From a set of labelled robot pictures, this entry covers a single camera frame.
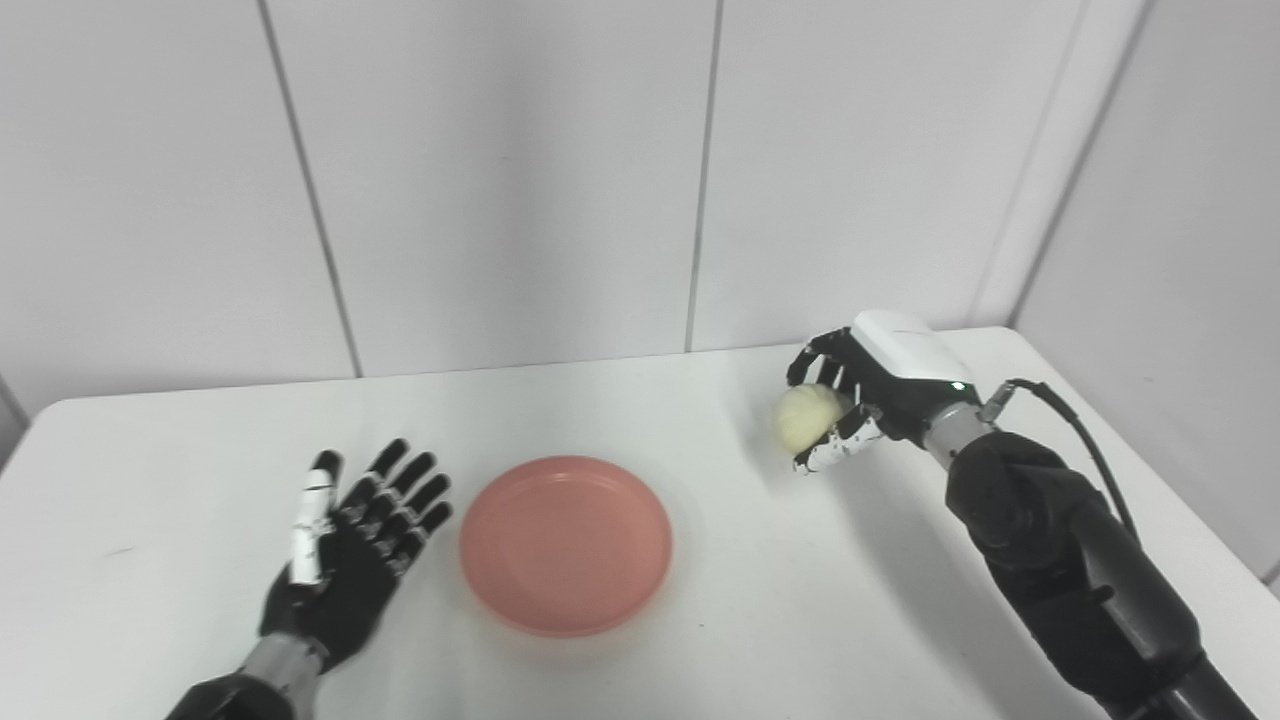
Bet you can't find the pink round plate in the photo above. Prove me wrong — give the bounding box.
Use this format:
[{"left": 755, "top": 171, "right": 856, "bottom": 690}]
[{"left": 459, "top": 456, "right": 674, "bottom": 639}]

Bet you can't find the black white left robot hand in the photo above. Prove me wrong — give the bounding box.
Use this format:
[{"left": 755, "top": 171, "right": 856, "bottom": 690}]
[{"left": 260, "top": 438, "right": 454, "bottom": 673}]

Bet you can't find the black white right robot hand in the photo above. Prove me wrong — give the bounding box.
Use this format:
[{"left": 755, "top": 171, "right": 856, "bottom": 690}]
[{"left": 786, "top": 310, "right": 979, "bottom": 475}]

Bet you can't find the cream steamed bun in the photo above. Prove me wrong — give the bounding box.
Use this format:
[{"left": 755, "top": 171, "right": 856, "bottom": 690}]
[{"left": 777, "top": 384, "right": 854, "bottom": 459}]

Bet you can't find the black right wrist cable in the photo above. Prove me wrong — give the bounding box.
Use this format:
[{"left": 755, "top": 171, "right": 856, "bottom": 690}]
[{"left": 982, "top": 378, "right": 1141, "bottom": 546}]

